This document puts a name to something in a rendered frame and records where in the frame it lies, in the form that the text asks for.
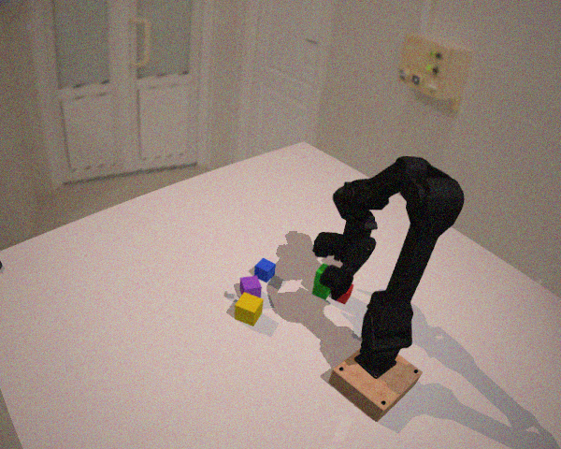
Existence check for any green block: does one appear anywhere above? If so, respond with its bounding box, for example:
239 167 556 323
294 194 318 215
313 264 329 290
311 283 331 299

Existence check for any yellow cube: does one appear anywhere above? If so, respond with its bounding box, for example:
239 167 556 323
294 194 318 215
235 293 263 326

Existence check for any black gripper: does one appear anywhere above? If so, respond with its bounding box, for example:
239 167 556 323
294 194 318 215
319 232 377 301

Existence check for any blue block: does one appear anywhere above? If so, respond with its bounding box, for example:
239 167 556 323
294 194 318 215
254 258 276 282

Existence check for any purple block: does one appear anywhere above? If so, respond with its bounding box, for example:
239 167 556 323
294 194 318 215
240 275 262 298

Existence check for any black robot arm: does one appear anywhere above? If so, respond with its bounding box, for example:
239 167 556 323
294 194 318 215
312 156 465 379

